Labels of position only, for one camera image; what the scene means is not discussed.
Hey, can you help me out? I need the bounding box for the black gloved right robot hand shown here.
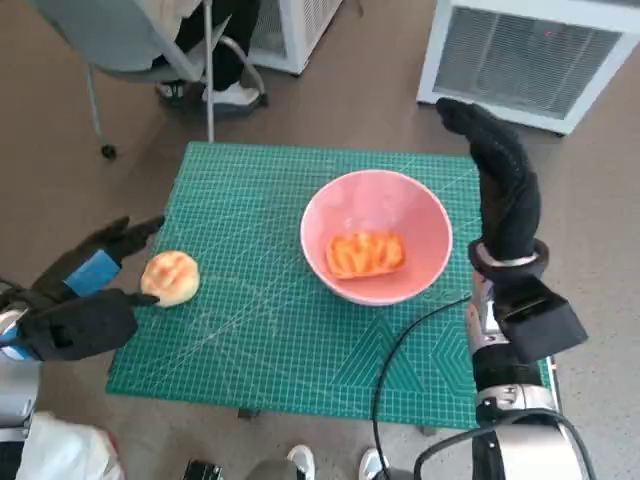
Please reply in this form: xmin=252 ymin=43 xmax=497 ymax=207
xmin=435 ymin=97 xmax=544 ymax=261

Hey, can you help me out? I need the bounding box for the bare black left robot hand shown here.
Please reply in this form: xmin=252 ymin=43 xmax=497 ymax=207
xmin=19 ymin=215 xmax=167 ymax=362

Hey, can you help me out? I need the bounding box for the pink bowl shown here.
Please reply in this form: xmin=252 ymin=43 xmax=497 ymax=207
xmin=299 ymin=169 xmax=455 ymax=306

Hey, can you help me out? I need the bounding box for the long orange bread loaf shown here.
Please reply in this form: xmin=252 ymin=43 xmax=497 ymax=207
xmin=324 ymin=231 xmax=407 ymax=280

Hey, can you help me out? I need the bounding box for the round bread bun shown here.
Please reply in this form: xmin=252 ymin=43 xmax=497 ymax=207
xmin=140 ymin=249 xmax=202 ymax=307

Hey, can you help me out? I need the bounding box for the white cloth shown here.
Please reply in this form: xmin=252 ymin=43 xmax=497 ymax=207
xmin=19 ymin=410 xmax=124 ymax=480

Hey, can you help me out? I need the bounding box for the large white mesh cabinet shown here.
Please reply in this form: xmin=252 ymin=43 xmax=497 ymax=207
xmin=415 ymin=0 xmax=640 ymax=136

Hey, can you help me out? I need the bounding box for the black box device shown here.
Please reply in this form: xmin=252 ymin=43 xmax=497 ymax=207
xmin=182 ymin=459 xmax=224 ymax=480

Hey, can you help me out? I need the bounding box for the green cutting mat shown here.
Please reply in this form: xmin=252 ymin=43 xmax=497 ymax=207
xmin=105 ymin=141 xmax=551 ymax=431

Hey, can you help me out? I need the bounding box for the white shoe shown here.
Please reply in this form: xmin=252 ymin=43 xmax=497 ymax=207
xmin=359 ymin=448 xmax=389 ymax=480
xmin=285 ymin=443 xmax=316 ymax=480

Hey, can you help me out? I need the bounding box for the small white mesh cabinet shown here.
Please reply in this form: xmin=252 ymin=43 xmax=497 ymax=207
xmin=247 ymin=0 xmax=344 ymax=76

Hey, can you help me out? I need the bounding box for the grey office chair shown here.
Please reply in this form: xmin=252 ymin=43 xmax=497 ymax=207
xmin=24 ymin=0 xmax=269 ymax=160

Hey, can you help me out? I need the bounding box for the person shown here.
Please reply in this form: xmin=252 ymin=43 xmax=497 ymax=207
xmin=152 ymin=0 xmax=264 ymax=109

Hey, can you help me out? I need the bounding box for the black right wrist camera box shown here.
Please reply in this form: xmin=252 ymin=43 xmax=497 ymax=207
xmin=487 ymin=274 xmax=587 ymax=365

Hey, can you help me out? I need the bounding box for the long black robot cable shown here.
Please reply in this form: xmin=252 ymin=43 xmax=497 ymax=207
xmin=372 ymin=295 xmax=474 ymax=480

